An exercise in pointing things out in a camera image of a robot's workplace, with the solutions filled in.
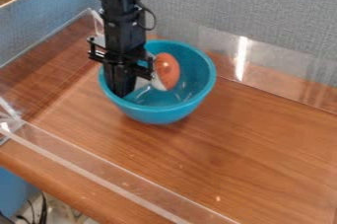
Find clear acrylic corner bracket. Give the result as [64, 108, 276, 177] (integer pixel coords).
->
[91, 10, 104, 35]

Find clear acrylic front barrier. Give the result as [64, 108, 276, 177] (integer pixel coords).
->
[0, 118, 240, 224]

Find clear acrylic left barrier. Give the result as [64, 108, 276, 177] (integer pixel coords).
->
[0, 8, 103, 143]

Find brown white toy mushroom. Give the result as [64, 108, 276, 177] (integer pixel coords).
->
[136, 52, 180, 91]

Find blue plastic bowl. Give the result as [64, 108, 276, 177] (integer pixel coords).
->
[97, 39, 216, 124]

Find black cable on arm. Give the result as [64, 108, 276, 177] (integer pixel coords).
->
[133, 0, 159, 33]

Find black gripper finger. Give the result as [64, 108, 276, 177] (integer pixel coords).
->
[104, 64, 137, 98]

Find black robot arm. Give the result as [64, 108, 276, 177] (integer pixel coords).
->
[88, 0, 157, 97]

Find clear acrylic back barrier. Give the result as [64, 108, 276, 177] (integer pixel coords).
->
[148, 19, 337, 114]

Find clear acrylic barrier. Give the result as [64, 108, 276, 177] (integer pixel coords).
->
[0, 8, 103, 143]
[148, 19, 337, 114]
[0, 118, 240, 224]

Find black cables under table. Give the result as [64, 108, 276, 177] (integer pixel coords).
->
[0, 191, 51, 224]

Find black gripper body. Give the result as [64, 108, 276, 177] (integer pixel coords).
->
[87, 35, 156, 80]

